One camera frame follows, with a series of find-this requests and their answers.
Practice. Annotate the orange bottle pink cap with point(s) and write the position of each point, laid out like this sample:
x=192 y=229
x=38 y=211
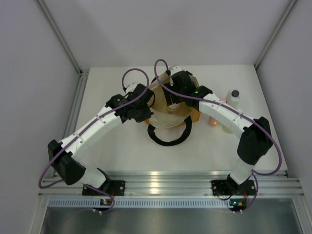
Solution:
x=212 y=121

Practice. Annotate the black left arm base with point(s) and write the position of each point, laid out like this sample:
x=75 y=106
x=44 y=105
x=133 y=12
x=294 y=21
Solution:
x=113 y=188

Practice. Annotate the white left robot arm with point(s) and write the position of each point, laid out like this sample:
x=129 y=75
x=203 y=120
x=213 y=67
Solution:
x=67 y=155

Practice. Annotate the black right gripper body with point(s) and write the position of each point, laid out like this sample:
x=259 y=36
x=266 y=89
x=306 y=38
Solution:
x=175 y=98

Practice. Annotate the tan canvas tote bag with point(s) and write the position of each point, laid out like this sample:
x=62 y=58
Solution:
x=163 y=119

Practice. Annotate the cream cylindrical bottle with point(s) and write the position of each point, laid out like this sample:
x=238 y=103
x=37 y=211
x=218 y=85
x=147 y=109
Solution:
x=173 y=107

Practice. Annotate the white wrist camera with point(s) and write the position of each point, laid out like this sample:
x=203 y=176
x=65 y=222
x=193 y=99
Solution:
x=131 y=85
x=173 y=71

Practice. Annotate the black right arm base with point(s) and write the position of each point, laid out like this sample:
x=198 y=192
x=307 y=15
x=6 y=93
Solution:
x=228 y=188

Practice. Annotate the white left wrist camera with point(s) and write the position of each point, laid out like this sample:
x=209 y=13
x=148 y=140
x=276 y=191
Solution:
x=131 y=85

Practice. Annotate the perforated cable duct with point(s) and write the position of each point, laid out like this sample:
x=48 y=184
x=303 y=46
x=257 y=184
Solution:
x=143 y=203

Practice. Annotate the green pump bottle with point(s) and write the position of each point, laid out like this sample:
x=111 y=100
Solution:
x=228 y=130

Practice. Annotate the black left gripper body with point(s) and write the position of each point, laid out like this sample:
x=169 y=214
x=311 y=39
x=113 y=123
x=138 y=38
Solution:
x=144 y=113

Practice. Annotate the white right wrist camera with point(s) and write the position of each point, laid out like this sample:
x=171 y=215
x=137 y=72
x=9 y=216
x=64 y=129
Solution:
x=173 y=71

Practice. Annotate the white bottle black cap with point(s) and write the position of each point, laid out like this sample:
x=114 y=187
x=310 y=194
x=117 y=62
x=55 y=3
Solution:
x=233 y=98

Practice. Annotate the aluminium frame rail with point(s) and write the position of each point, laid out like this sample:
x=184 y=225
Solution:
x=197 y=184

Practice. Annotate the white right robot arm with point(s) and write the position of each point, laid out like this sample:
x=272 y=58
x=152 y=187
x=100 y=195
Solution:
x=254 y=134

